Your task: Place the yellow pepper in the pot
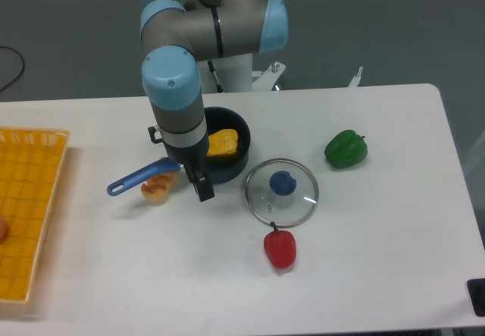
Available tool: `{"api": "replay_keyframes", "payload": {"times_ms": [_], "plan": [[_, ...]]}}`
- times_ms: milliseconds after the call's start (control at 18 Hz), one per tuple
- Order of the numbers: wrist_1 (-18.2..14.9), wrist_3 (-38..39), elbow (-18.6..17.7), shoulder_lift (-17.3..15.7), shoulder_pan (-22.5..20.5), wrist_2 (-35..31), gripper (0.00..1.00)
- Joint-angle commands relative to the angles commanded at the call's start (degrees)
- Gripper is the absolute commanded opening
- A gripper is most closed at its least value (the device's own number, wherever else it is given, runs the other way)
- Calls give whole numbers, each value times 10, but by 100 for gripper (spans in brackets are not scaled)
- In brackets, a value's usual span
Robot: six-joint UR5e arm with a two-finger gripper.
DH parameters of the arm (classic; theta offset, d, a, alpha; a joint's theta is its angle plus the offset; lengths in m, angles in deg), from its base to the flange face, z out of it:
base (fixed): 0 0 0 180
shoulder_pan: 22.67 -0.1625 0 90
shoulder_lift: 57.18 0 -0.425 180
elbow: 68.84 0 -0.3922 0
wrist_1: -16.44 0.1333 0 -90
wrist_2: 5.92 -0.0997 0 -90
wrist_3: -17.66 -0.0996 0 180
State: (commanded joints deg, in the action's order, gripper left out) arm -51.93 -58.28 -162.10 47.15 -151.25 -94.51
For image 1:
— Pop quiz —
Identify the black cable on floor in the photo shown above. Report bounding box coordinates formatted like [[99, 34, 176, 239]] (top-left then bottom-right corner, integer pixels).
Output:
[[0, 46, 26, 93]]

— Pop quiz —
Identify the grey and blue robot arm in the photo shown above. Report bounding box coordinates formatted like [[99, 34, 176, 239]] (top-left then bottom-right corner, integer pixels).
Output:
[[139, 0, 289, 201]]

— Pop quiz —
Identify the glass lid with blue knob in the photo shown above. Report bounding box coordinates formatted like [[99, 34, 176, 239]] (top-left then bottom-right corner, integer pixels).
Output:
[[244, 159, 320, 228]]

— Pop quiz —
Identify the red bell pepper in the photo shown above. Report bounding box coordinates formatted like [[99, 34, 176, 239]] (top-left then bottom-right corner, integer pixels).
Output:
[[264, 221, 297, 269]]

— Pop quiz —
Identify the dark pot with blue handle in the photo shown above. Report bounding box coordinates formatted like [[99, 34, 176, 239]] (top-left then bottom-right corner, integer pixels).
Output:
[[107, 107, 251, 203]]

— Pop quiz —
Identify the green bell pepper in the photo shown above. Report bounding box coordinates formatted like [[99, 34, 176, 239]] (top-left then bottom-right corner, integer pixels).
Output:
[[324, 130, 368, 169]]

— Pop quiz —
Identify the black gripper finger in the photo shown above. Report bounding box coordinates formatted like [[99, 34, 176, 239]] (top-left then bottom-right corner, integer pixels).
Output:
[[190, 169, 214, 202]]

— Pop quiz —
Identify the yellow bell pepper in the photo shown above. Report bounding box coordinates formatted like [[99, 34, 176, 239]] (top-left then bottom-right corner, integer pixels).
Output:
[[206, 128, 239, 160]]

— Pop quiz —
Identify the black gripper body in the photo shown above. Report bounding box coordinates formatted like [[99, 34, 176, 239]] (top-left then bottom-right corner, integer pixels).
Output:
[[164, 140, 208, 172]]

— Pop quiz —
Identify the yellow woven basket tray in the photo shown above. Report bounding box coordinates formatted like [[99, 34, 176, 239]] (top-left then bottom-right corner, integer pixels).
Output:
[[1, 127, 70, 304]]

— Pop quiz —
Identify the black device at table corner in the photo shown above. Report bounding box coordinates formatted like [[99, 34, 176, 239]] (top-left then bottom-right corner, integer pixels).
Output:
[[467, 278, 485, 317]]

